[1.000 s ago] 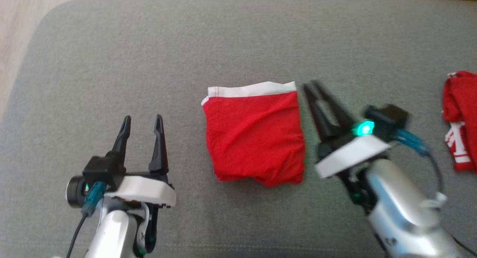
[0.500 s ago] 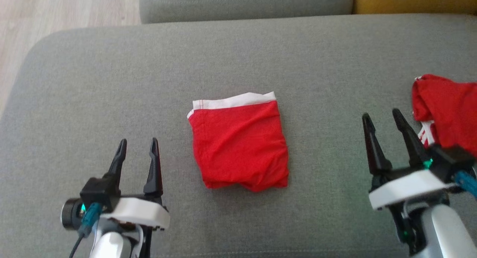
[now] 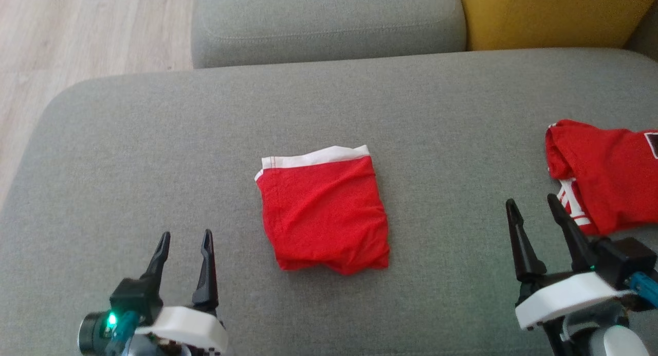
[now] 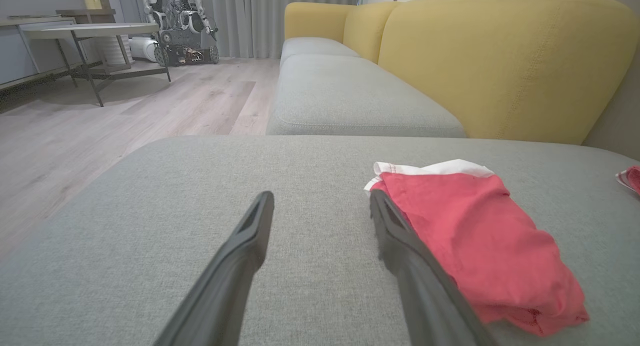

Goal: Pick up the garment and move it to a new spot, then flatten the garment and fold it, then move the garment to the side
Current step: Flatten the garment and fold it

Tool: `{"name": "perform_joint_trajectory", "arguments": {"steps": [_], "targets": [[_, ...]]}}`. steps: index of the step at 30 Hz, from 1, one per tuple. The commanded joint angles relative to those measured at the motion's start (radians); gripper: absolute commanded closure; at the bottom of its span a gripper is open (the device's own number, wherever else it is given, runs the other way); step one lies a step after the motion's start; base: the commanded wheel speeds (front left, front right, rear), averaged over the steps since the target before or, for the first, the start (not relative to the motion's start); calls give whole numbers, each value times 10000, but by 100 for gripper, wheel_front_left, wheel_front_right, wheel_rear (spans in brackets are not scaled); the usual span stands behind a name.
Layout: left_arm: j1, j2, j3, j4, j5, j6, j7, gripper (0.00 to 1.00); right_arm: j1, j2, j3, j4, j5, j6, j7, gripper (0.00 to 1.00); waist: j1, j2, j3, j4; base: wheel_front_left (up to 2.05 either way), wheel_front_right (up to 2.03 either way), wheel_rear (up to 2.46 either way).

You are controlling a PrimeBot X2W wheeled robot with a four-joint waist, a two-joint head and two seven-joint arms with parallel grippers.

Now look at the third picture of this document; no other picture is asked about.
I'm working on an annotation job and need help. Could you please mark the right cable with blue connector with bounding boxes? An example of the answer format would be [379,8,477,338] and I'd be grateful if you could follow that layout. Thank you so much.
[628,271,658,309]

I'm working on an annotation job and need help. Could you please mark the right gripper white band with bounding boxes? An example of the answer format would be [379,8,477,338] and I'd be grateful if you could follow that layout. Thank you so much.
[505,193,631,356]

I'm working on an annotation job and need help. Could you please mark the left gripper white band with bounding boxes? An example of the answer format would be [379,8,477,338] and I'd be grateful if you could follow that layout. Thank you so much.
[135,229,229,356]

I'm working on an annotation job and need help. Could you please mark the red and white jersey garment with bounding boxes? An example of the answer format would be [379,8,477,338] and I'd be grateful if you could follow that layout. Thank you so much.
[545,119,658,237]
[254,144,390,276]

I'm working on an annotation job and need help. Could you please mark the grey fabric sofa seat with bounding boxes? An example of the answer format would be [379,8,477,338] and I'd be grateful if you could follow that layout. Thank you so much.
[0,47,658,356]

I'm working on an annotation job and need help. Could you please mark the yellow sofa cushion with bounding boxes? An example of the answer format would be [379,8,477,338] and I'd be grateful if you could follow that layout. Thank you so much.
[456,0,658,51]

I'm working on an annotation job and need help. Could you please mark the left cable with teal connector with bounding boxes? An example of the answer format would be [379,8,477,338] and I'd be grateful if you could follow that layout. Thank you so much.
[105,311,140,356]

